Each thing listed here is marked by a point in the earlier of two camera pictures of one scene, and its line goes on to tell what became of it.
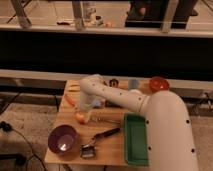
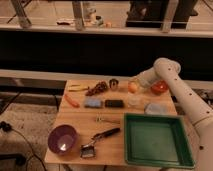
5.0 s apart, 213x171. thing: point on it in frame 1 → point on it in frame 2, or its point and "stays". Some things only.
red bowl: [158, 83] stays
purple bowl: [63, 139] stays
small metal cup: [113, 83] stays
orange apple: [80, 118] → [132, 86]
